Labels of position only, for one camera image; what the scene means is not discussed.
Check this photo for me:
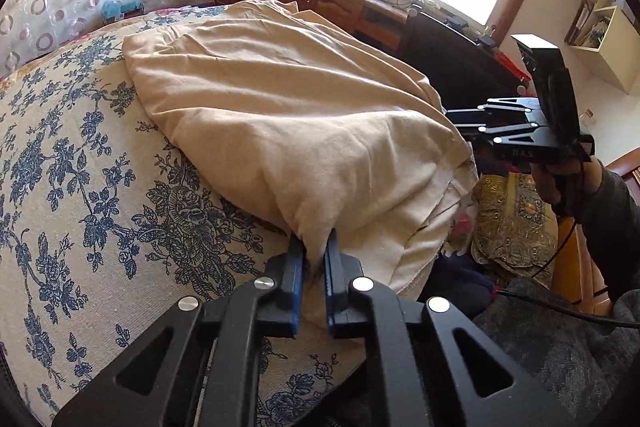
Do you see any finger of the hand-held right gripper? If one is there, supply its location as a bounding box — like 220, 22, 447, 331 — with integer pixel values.
445, 97, 544, 128
462, 122, 553, 148

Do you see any cream wall shelf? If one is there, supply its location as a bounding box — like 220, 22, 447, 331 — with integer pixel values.
565, 0, 640, 95

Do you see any black desk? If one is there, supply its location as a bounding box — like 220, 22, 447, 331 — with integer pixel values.
400, 7, 528, 112

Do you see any person's right forearm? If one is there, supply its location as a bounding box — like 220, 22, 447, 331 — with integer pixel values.
570, 167, 640, 303

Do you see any person's dark grey clothing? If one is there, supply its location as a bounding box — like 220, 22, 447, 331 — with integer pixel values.
345, 277, 640, 427

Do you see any person's right hand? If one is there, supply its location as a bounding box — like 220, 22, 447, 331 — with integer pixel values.
531, 157, 608, 220

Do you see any black cable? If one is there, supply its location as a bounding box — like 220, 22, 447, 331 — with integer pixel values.
492, 214, 640, 325

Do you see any teal packet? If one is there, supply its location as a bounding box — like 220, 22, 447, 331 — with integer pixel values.
102, 0, 146, 25

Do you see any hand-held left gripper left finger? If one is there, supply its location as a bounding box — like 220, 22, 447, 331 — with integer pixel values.
50, 234, 307, 427

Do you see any orange wooden furniture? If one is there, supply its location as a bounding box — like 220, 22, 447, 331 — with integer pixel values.
552, 157, 640, 318

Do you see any dark cloth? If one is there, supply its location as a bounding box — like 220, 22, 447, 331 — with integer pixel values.
425, 252, 501, 323

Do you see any blue floral bed cover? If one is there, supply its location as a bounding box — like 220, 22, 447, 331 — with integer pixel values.
0, 4, 371, 427

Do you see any beige printed t-shirt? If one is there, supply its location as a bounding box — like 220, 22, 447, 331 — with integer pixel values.
122, 0, 480, 328

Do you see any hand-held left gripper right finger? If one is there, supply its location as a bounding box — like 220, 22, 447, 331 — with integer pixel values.
322, 229, 573, 427

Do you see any golden patterned cushion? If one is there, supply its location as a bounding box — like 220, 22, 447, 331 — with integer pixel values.
472, 172, 558, 278

